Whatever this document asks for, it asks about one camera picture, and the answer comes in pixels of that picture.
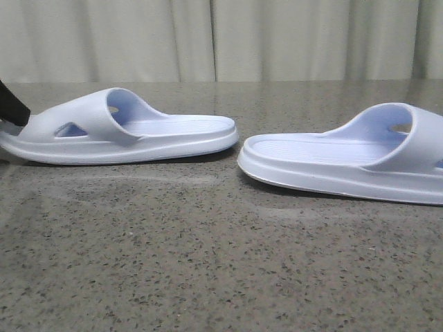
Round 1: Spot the beige background curtain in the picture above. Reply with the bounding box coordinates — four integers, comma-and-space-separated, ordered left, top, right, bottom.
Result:
1, 1, 442, 82

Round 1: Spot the light blue slipper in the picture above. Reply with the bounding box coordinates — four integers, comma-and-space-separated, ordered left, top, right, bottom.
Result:
237, 102, 442, 205
1, 88, 239, 165

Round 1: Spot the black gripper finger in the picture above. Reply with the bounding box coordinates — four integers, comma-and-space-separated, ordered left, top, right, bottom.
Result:
0, 81, 30, 127

